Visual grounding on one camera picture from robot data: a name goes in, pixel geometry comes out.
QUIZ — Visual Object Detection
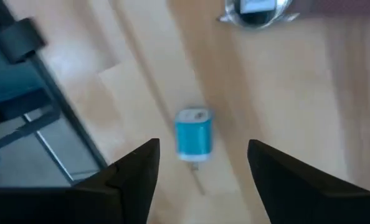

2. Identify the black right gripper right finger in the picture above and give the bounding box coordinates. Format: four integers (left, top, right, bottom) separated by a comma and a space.
247, 139, 336, 224

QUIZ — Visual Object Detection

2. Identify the blue charger plug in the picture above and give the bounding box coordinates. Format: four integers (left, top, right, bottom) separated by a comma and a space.
173, 106, 216, 172

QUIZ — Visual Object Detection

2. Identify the black frame clamp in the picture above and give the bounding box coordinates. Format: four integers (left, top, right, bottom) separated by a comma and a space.
0, 17, 47, 65

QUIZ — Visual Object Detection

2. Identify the brown strap watch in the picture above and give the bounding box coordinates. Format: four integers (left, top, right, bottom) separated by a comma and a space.
217, 0, 370, 30

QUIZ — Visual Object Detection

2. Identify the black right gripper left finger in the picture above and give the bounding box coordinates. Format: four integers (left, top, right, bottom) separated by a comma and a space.
78, 138, 161, 224

